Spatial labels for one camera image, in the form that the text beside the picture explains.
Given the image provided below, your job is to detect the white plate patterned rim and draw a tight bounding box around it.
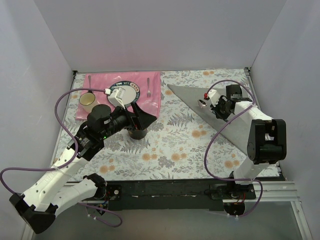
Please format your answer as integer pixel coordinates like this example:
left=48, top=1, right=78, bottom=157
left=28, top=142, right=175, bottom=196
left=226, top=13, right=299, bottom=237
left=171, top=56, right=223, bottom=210
left=109, top=80, right=140, bottom=108

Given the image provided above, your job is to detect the cream enamel mug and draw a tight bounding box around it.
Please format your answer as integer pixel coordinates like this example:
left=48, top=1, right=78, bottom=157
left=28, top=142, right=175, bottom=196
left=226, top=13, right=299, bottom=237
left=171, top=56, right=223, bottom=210
left=79, top=92, right=100, bottom=113

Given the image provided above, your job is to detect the silver spoon on placemat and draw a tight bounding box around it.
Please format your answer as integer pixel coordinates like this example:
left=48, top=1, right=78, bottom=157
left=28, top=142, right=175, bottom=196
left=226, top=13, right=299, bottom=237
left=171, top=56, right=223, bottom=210
left=88, top=75, right=93, bottom=94

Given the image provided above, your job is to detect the silver fork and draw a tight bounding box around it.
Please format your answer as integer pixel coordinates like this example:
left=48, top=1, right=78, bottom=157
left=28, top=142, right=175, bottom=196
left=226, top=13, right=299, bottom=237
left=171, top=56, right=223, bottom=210
left=147, top=77, right=151, bottom=98

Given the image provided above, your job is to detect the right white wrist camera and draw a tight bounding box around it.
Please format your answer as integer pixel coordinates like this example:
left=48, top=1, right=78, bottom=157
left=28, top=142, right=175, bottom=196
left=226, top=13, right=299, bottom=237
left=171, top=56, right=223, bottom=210
left=204, top=88, right=221, bottom=106

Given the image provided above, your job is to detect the pink placemat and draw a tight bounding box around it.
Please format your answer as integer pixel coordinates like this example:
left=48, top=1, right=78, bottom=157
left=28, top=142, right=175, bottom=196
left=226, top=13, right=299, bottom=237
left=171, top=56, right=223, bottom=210
left=83, top=71, right=161, bottom=117

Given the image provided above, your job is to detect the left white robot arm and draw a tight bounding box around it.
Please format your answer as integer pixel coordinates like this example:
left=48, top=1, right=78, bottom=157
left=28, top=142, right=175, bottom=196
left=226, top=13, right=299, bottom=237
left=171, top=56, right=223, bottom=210
left=9, top=103, right=157, bottom=234

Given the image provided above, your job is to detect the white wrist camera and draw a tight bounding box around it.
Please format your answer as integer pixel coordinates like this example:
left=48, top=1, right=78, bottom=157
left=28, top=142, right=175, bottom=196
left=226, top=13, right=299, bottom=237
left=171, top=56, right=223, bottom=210
left=104, top=87, right=126, bottom=109
left=204, top=88, right=221, bottom=106

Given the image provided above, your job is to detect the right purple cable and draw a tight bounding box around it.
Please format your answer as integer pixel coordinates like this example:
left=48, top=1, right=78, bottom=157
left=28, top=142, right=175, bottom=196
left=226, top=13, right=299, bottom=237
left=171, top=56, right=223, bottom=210
left=204, top=79, right=263, bottom=219

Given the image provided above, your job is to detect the floral tablecloth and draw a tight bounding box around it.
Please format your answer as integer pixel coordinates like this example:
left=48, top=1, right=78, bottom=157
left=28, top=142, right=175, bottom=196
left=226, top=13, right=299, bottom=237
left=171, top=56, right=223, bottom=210
left=49, top=69, right=280, bottom=183

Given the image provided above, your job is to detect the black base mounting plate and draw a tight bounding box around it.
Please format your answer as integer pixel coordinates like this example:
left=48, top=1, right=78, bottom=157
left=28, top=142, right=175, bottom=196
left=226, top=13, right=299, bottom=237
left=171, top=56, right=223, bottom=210
left=89, top=179, right=256, bottom=211

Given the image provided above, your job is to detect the aluminium frame rail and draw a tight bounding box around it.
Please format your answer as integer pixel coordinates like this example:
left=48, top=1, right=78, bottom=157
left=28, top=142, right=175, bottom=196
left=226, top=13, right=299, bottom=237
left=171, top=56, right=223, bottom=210
left=22, top=181, right=312, bottom=240

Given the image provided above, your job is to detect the dark jar red lid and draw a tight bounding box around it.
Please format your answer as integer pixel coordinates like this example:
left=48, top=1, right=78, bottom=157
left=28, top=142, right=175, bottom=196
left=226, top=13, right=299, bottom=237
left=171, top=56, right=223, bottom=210
left=128, top=128, right=148, bottom=140

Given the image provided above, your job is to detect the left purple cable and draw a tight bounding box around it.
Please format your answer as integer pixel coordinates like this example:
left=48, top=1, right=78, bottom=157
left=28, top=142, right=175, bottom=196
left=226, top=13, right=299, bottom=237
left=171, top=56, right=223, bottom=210
left=0, top=87, right=123, bottom=228

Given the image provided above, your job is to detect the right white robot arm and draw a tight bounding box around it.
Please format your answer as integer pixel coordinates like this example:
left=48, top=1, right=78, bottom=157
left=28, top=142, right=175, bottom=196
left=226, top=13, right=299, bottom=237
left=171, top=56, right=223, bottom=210
left=205, top=83, right=287, bottom=199

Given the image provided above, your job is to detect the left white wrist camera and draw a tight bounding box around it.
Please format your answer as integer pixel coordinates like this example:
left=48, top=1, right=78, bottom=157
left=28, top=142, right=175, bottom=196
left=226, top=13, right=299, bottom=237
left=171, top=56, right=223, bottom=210
left=104, top=87, right=126, bottom=109

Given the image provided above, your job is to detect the purple cable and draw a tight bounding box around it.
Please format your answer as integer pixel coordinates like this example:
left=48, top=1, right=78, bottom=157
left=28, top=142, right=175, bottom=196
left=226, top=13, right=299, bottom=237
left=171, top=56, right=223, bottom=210
left=0, top=87, right=123, bottom=228
left=204, top=79, right=263, bottom=219

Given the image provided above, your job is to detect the grey cloth napkin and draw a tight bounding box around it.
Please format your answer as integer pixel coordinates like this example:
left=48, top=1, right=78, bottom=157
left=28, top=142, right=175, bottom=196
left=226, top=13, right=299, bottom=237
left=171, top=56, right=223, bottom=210
left=166, top=83, right=261, bottom=157

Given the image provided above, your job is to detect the spoon with green handle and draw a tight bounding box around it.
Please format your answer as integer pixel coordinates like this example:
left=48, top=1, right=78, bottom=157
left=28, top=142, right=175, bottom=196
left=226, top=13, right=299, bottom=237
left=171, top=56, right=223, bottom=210
left=197, top=99, right=207, bottom=108

